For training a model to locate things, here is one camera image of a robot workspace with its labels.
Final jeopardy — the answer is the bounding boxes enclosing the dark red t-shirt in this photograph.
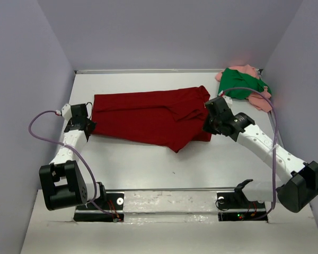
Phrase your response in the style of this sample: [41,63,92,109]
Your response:
[92,86,211,152]

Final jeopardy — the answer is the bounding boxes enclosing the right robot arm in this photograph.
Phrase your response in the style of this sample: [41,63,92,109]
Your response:
[203,96,318,213]

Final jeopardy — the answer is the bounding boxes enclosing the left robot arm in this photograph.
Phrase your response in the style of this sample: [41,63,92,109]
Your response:
[39,104,107,211]

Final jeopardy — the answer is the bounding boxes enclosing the green t-shirt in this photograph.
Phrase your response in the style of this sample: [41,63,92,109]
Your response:
[218,68,272,100]

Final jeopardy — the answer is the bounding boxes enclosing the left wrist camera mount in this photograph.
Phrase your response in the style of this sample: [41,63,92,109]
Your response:
[55,104,72,119]

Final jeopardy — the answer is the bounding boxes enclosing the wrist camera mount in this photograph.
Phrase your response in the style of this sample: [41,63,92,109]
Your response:
[218,92,233,108]
[55,104,72,119]

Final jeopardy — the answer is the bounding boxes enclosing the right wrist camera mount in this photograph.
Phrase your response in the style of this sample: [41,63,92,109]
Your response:
[218,92,233,108]

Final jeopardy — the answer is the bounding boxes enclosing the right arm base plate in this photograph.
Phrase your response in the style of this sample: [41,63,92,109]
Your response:
[215,192,268,222]

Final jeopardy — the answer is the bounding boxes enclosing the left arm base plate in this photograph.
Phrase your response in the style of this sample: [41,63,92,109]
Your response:
[73,192,125,222]

